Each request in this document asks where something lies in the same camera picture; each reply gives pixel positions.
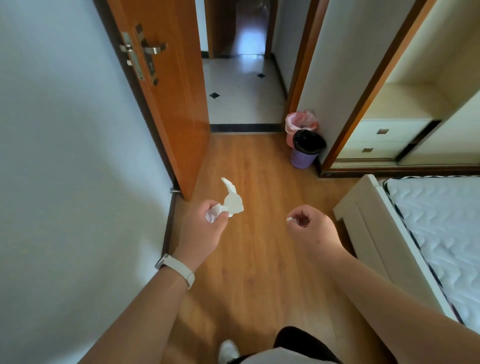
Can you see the person's left hand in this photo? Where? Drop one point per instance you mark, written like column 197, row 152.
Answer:
column 197, row 232

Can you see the person's right hand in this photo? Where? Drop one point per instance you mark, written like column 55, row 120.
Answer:
column 318, row 232

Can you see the person's left fingers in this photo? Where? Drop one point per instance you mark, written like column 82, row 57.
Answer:
column 217, row 210

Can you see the person's right fingers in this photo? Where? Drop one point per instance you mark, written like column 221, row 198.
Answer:
column 300, row 217

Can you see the white tissue paper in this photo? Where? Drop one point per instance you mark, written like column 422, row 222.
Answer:
column 229, row 202

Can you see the person's right forearm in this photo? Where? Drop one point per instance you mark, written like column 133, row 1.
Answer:
column 405, row 315

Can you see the person's left forearm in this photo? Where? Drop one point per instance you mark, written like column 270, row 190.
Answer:
column 138, row 318

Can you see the purple basket black liner bin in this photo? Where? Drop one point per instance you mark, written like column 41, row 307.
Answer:
column 307, row 150

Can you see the white wristband watch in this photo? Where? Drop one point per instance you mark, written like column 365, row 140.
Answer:
column 176, row 267

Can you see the pink bin with plastic bag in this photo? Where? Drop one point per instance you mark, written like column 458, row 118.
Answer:
column 298, row 123

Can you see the cream wardrobe drawer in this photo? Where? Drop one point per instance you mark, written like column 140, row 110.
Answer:
column 390, row 130
column 371, row 150

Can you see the person's black trousers leg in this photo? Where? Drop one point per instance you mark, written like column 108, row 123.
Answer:
column 300, row 343

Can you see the orange wooden door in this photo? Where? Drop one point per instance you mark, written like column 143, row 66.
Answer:
column 168, row 86

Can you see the white quilted mattress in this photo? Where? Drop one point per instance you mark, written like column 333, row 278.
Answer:
column 438, row 236

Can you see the person's white shirt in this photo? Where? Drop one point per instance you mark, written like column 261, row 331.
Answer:
column 285, row 357

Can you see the person's white shoe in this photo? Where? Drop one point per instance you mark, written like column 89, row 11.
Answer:
column 228, row 351

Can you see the cream wardrobe with drawers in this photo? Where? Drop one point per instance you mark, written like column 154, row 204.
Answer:
column 412, row 97

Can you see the white bed frame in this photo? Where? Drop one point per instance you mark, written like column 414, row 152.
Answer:
column 378, row 240

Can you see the brown wooden door frame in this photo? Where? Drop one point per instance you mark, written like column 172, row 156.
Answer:
column 300, row 56

